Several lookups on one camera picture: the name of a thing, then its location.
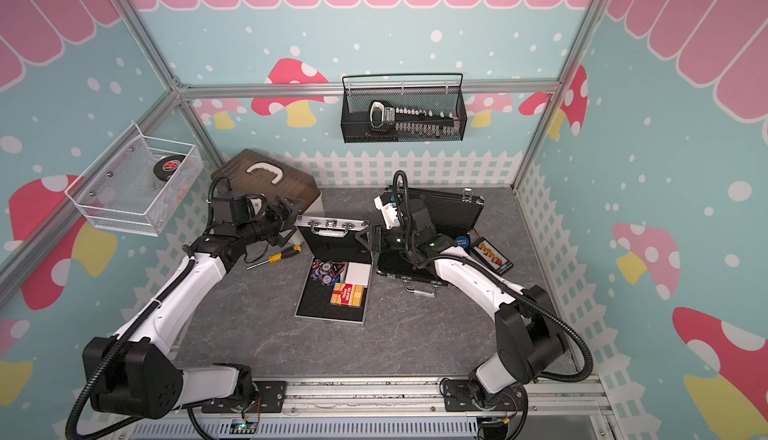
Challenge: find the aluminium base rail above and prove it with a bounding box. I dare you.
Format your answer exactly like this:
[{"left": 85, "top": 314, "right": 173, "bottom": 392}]
[{"left": 114, "top": 376, "right": 624, "bottom": 439}]

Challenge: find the socket bit set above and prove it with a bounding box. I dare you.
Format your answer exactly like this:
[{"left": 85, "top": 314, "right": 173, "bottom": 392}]
[{"left": 364, "top": 101, "right": 462, "bottom": 141}]

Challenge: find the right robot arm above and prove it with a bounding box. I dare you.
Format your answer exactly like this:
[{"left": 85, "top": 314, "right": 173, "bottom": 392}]
[{"left": 367, "top": 170, "right": 594, "bottom": 410}]

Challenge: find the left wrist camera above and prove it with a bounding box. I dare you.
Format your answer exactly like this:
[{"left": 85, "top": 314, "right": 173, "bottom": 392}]
[{"left": 248, "top": 193, "right": 275, "bottom": 218}]

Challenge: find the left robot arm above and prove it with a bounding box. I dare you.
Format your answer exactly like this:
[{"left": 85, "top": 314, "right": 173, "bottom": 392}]
[{"left": 65, "top": 183, "right": 305, "bottom": 439}]

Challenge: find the brown lid white toolbox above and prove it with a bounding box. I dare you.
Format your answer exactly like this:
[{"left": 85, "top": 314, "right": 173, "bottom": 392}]
[{"left": 204, "top": 149, "right": 321, "bottom": 245}]

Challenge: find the purple poker chips pile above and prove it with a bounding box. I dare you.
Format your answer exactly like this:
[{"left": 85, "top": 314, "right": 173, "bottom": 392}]
[{"left": 309, "top": 259, "right": 347, "bottom": 286}]

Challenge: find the black tape roll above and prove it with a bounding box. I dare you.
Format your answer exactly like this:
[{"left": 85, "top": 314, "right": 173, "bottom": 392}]
[{"left": 153, "top": 154, "right": 186, "bottom": 182}]

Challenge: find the white card deck box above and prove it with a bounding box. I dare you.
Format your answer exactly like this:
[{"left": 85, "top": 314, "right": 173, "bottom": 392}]
[{"left": 344, "top": 262, "right": 372, "bottom": 288}]

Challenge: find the red orange card box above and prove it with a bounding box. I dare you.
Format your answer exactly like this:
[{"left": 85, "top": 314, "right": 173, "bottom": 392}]
[{"left": 330, "top": 283, "right": 366, "bottom": 308}]

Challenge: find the black wire wall basket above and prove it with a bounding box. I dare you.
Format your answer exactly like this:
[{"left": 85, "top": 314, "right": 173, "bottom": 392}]
[{"left": 341, "top": 73, "right": 468, "bottom": 143}]

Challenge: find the white wire wall basket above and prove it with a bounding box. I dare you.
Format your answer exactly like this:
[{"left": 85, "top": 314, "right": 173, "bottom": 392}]
[{"left": 65, "top": 124, "right": 203, "bottom": 237}]

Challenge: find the silver poker set case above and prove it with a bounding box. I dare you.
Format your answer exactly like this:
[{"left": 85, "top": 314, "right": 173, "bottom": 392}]
[{"left": 295, "top": 215, "right": 373, "bottom": 325}]

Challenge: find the blue round dealer chip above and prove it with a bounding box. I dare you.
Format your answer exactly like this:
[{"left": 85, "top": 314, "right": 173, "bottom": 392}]
[{"left": 456, "top": 236, "right": 471, "bottom": 249}]

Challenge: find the black charging connector board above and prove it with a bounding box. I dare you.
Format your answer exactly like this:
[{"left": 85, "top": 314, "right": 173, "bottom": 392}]
[{"left": 470, "top": 237, "right": 514, "bottom": 276}]

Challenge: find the black poker set case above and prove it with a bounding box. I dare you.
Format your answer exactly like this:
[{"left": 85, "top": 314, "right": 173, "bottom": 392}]
[{"left": 376, "top": 186, "right": 485, "bottom": 287}]

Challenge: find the yellow handled screwdriver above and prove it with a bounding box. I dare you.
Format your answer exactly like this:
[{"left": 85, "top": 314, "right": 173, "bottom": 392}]
[{"left": 247, "top": 245, "right": 302, "bottom": 270}]

